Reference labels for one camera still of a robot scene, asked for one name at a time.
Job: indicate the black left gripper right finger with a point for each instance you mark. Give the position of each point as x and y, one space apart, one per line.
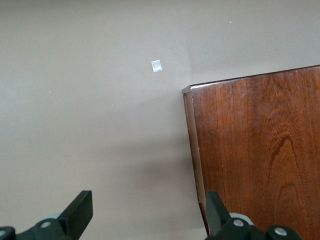
215 215

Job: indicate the dark brown wooden cabinet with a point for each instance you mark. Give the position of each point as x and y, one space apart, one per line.
250 137

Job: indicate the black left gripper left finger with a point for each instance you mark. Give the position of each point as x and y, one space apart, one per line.
77 215

